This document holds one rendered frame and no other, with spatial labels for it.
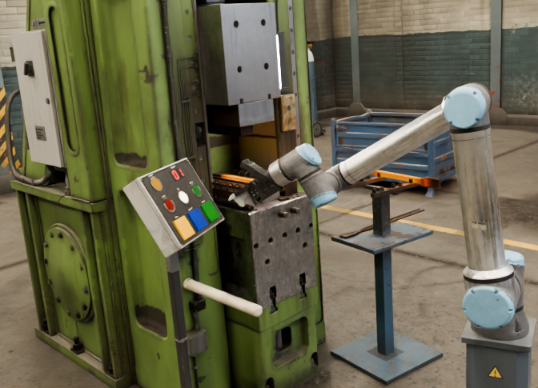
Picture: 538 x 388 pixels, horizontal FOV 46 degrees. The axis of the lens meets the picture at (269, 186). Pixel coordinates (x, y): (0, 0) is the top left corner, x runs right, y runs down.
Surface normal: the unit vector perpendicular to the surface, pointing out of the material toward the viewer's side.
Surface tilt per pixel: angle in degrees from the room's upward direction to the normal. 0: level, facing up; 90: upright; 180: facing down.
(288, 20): 90
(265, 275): 90
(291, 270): 90
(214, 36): 90
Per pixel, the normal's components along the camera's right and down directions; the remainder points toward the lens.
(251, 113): 0.69, 0.12
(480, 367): -0.44, 0.24
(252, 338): -0.72, 0.21
